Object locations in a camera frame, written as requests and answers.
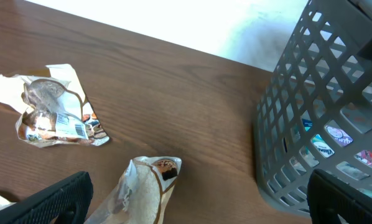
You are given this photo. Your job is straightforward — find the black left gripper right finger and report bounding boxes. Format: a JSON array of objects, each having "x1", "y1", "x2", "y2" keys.
[{"x1": 307, "y1": 169, "x2": 372, "y2": 224}]

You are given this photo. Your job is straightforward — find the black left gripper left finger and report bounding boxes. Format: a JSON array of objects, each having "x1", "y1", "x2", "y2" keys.
[{"x1": 0, "y1": 171, "x2": 93, "y2": 224}]

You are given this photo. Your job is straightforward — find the Kleenex tissue multipack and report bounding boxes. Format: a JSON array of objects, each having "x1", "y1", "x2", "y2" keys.
[{"x1": 291, "y1": 126, "x2": 372, "y2": 179}]

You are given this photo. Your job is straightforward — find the beige snack pouch with window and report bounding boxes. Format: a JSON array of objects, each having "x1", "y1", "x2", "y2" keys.
[{"x1": 0, "y1": 63, "x2": 109, "y2": 148}]

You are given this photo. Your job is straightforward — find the grey plastic laundry basket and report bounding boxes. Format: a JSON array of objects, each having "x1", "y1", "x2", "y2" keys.
[{"x1": 254, "y1": 0, "x2": 372, "y2": 217}]

